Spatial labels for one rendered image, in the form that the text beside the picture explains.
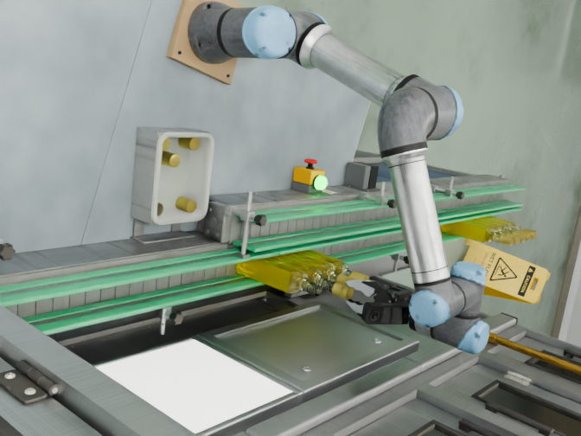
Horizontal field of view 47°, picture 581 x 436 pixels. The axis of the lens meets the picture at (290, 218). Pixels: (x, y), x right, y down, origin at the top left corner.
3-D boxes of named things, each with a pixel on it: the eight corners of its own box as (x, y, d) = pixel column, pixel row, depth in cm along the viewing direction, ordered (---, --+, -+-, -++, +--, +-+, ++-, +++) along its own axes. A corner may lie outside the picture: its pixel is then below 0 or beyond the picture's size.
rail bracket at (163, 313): (133, 323, 157) (169, 344, 148) (136, 296, 155) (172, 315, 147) (147, 320, 160) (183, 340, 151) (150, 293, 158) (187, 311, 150)
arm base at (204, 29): (195, -10, 161) (224, -11, 155) (239, 15, 173) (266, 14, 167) (181, 51, 161) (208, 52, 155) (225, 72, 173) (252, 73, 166)
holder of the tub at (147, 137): (128, 237, 165) (147, 246, 160) (137, 126, 159) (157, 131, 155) (181, 231, 178) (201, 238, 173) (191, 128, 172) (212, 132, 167)
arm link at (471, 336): (494, 316, 147) (488, 350, 149) (450, 300, 154) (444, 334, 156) (478, 325, 141) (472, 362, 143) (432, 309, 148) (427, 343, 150)
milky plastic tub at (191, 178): (130, 217, 164) (152, 226, 158) (137, 126, 159) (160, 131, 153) (185, 212, 177) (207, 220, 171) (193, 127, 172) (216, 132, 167)
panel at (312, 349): (20, 397, 126) (128, 484, 105) (21, 382, 125) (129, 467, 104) (316, 309, 194) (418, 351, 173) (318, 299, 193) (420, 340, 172)
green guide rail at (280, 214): (235, 216, 173) (258, 224, 168) (236, 213, 173) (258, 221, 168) (509, 185, 305) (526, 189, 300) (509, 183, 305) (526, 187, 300)
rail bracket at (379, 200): (355, 199, 215) (391, 208, 206) (359, 176, 213) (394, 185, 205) (363, 198, 218) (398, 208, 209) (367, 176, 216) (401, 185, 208)
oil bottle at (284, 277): (234, 272, 178) (295, 297, 165) (237, 252, 177) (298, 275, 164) (249, 270, 183) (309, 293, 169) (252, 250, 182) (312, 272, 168)
